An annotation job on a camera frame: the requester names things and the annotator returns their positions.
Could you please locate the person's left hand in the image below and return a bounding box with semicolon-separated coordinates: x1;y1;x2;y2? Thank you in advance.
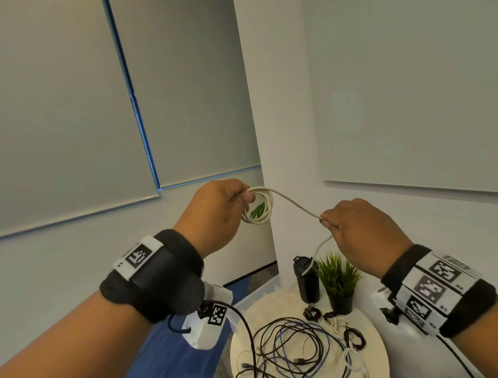
172;179;257;260

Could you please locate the person's right hand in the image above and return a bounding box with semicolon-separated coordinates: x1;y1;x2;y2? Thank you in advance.
320;198;414;279

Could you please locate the thin cream cable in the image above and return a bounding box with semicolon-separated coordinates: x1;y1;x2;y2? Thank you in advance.
241;186;335;277

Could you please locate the clear plastic storage bin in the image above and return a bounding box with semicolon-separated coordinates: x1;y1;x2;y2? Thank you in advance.
233;272;282;314

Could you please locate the thick white usb cable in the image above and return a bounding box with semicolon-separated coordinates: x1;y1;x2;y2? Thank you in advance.
322;315;350;340

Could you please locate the blue network cable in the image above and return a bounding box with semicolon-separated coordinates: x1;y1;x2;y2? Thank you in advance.
272;321;348;378

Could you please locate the person's left forearm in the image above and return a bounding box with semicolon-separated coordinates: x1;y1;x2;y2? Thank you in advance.
0;290;153;378

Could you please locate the black marker wristband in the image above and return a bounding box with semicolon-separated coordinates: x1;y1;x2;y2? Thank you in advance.
380;244;498;339
100;228;206;324

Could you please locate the small potted grass plant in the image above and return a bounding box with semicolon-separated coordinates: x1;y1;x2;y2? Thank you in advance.
315;252;364;316

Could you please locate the black tumbler with lid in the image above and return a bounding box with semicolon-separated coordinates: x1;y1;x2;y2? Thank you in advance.
292;255;321;304

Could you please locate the round white table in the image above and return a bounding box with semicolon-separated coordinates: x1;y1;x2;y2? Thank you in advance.
229;288;391;378

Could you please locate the white wall whiteboard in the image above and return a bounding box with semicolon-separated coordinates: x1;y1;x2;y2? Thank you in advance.
302;0;498;194

